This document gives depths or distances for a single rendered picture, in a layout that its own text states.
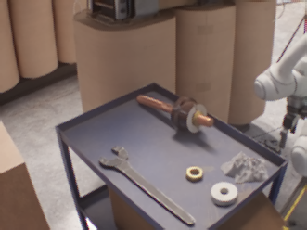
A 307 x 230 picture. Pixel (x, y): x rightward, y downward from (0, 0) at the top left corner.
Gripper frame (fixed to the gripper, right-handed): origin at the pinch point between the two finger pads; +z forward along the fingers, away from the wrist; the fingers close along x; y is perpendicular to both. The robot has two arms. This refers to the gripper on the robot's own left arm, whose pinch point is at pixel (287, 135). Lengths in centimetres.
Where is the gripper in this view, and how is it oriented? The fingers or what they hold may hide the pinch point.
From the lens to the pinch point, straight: 156.9
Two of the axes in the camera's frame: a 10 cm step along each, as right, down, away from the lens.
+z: 0.1, 8.2, 5.7
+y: -7.6, -3.6, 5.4
